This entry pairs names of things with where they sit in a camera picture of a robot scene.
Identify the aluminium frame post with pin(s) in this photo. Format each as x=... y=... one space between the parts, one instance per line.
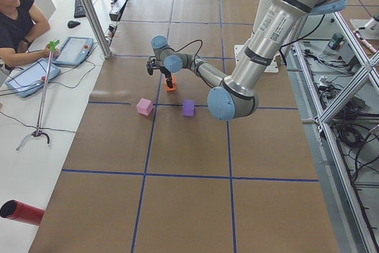
x=96 y=28

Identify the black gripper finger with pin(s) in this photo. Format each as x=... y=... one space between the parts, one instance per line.
x=167 y=83
x=170 y=84

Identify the far blue teach pendant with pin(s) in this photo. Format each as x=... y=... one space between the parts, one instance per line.
x=74 y=51

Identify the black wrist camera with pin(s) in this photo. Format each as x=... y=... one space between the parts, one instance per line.
x=153 y=65

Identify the pink foam cube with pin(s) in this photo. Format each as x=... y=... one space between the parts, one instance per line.
x=144 y=106

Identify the blue teach pendant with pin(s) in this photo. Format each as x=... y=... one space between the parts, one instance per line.
x=29 y=80
x=74 y=51

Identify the orange foam cube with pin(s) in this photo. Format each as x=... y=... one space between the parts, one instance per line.
x=174 y=84

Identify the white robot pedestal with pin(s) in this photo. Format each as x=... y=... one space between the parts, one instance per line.
x=273 y=23

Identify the brown paper mat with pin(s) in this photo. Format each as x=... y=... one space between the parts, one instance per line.
x=173 y=183

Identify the reacher grabber tool green handle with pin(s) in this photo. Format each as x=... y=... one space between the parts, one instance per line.
x=38 y=132

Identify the near blue teach pendant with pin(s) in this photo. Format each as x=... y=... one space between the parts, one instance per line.
x=29 y=80

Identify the aluminium frame rail right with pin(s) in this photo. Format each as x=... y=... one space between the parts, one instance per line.
x=337 y=91

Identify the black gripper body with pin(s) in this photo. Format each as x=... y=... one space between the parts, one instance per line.
x=166 y=72

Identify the person in black shirt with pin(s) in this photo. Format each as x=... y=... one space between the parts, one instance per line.
x=22 y=22

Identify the red cylinder tube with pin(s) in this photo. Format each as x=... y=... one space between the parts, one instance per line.
x=21 y=212

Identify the black keyboard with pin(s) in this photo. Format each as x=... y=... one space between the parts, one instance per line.
x=79 y=10

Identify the purple foam cube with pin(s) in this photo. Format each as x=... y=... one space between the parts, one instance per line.
x=188 y=108

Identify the green power adapter box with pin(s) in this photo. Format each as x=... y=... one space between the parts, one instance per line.
x=335 y=41

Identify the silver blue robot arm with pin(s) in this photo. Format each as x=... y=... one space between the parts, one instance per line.
x=233 y=96

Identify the black computer mouse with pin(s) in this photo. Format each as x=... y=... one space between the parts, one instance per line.
x=72 y=24

